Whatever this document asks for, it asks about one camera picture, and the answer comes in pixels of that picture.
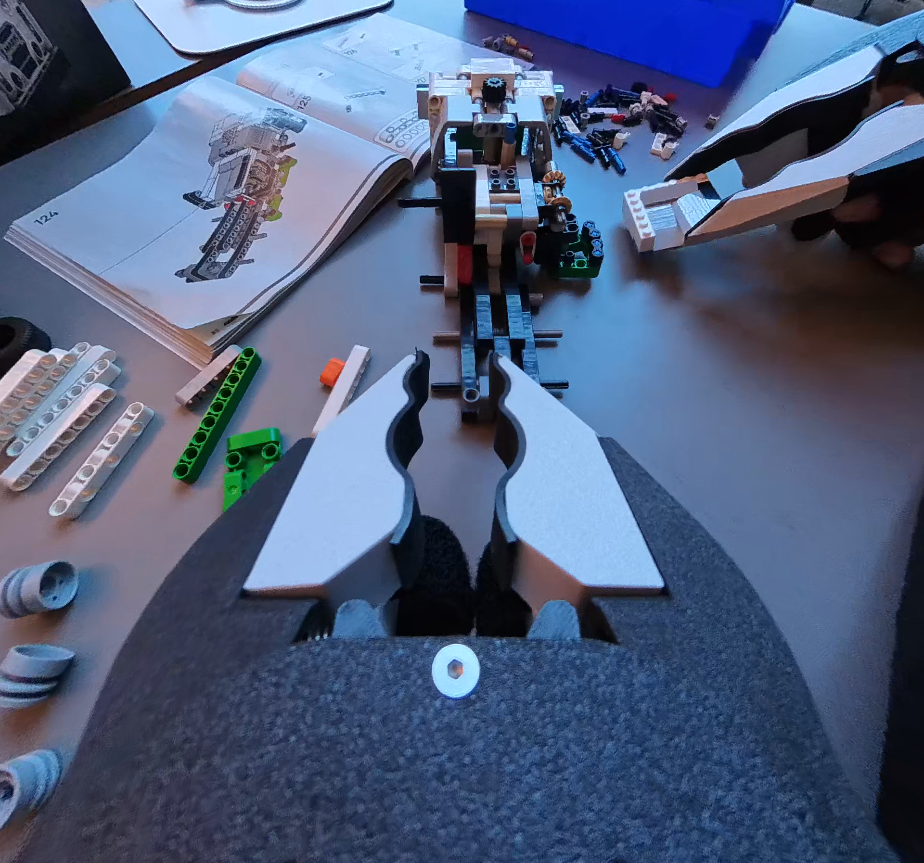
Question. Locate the grey lego beam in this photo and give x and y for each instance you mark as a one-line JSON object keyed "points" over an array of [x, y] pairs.
{"points": [[206, 378]]}

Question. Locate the orange lego piece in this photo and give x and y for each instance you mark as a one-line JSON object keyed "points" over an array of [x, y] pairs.
{"points": [[333, 372]]}

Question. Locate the small cluster of lego connectors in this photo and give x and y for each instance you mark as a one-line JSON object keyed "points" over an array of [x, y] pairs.
{"points": [[509, 45]]}

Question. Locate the pile of small lego pins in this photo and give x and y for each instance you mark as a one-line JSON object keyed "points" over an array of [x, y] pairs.
{"points": [[606, 141]]}

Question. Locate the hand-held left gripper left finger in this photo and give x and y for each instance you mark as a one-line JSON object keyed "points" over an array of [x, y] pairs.
{"points": [[339, 509]]}

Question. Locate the person's right hand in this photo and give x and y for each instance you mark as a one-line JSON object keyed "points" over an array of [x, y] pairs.
{"points": [[895, 253]]}

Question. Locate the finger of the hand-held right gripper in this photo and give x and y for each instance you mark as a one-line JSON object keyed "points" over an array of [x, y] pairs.
{"points": [[808, 94], [787, 199]]}

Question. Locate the white studded lego panel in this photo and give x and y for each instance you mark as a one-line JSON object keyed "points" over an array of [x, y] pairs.
{"points": [[653, 217]]}

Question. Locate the black lego tire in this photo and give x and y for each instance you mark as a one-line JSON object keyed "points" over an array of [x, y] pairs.
{"points": [[18, 343]]}

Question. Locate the blue plastic bin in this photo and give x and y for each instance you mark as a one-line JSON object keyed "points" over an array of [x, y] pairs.
{"points": [[613, 4]]}

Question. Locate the white lego truck model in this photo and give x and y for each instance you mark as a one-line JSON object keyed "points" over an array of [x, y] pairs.
{"points": [[469, 112]]}

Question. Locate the short white lego beam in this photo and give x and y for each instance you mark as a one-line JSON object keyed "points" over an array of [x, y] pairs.
{"points": [[346, 383]]}

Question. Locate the long green lego beam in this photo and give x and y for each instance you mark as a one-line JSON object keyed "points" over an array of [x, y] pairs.
{"points": [[216, 415]]}

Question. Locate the green black lego assembly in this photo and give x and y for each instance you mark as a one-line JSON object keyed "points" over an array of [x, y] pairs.
{"points": [[577, 260]]}

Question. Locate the green lego connector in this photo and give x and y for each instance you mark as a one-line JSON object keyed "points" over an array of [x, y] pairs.
{"points": [[249, 444]]}

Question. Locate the grey ribbed lego cylinder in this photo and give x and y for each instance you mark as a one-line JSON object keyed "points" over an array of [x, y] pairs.
{"points": [[43, 585], [29, 780], [32, 668]]}

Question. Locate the open lego instruction booklet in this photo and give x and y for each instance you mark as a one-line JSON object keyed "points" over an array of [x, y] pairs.
{"points": [[144, 177]]}

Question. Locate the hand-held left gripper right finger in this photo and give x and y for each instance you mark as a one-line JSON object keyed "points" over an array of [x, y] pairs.
{"points": [[577, 516]]}

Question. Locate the black lego set box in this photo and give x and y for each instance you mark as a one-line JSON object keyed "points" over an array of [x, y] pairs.
{"points": [[43, 33]]}

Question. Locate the group of white lego beams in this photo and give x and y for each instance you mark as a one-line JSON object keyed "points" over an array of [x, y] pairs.
{"points": [[58, 408]]}

